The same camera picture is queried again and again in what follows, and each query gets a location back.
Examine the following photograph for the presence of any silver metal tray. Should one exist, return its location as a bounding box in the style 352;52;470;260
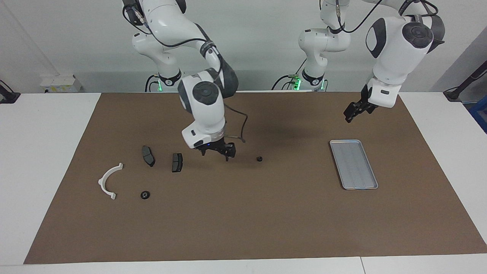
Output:
329;140;379;190

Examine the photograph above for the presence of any curved dark brake pad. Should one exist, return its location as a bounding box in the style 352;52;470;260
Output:
142;145;156;167

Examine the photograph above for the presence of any brown table mat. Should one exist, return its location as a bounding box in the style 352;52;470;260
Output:
24;91;487;265

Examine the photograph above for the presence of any blue crate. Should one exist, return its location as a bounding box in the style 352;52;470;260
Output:
469;101;487;134

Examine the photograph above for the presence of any white power strip box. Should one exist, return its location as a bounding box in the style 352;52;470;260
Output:
40;75;82;93

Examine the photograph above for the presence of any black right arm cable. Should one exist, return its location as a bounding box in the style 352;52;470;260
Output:
123;0;249;144

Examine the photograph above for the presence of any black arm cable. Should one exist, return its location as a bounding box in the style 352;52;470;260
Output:
123;0;249;144
320;0;439;34

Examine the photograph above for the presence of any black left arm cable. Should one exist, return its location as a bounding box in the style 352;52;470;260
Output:
320;0;439;34

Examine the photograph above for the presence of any black left base cable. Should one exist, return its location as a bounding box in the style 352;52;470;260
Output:
271;56;308;91

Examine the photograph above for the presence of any black base cable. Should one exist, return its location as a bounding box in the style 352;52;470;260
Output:
145;74;160;92
271;56;308;91

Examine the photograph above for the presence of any black right base cable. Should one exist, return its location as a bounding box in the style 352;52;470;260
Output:
145;74;160;92

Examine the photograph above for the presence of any white curved plastic bracket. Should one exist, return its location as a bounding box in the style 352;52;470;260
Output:
98;163;124;200

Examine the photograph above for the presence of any black clamp mount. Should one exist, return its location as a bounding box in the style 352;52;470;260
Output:
0;80;21;104

